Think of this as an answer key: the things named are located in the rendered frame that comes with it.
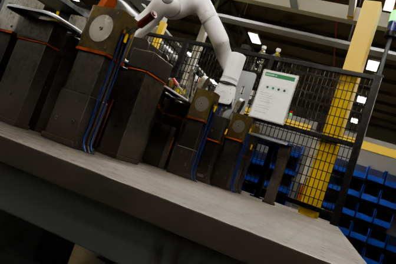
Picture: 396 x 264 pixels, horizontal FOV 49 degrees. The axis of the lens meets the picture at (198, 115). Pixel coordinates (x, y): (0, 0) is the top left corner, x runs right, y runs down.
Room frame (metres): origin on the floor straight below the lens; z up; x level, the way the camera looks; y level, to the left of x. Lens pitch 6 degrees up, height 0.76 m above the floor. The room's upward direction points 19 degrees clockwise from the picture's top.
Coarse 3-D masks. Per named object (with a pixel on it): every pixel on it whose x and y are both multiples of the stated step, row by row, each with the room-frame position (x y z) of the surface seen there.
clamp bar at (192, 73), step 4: (188, 72) 2.21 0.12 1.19; (192, 72) 2.18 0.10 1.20; (196, 72) 2.18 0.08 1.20; (192, 76) 2.18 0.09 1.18; (188, 80) 2.18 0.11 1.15; (192, 80) 2.21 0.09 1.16; (188, 84) 2.18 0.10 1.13; (192, 84) 2.20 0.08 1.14; (188, 88) 2.18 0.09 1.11; (192, 88) 2.20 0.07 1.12; (188, 92) 2.17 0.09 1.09
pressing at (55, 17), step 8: (8, 8) 1.15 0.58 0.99; (16, 8) 1.17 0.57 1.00; (24, 8) 1.09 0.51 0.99; (32, 8) 1.07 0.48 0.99; (24, 16) 1.20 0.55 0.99; (32, 16) 1.20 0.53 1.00; (40, 16) 1.16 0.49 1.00; (48, 16) 1.13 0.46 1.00; (56, 16) 1.07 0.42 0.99; (64, 24) 1.16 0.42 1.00; (72, 32) 1.23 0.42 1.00; (80, 32) 1.14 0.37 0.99; (168, 88) 1.58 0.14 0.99; (168, 96) 1.85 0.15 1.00; (176, 96) 1.77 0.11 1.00
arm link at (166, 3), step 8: (152, 0) 2.05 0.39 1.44; (160, 0) 2.01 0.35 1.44; (168, 0) 2.01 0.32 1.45; (176, 0) 2.03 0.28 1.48; (152, 8) 2.05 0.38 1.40; (160, 8) 2.03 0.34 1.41; (168, 8) 2.02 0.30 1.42; (176, 8) 2.07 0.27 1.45; (136, 16) 2.10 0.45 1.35; (160, 16) 2.06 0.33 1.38; (168, 16) 2.15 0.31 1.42; (152, 24) 2.09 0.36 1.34; (136, 32) 2.09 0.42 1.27; (144, 32) 2.11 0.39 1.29
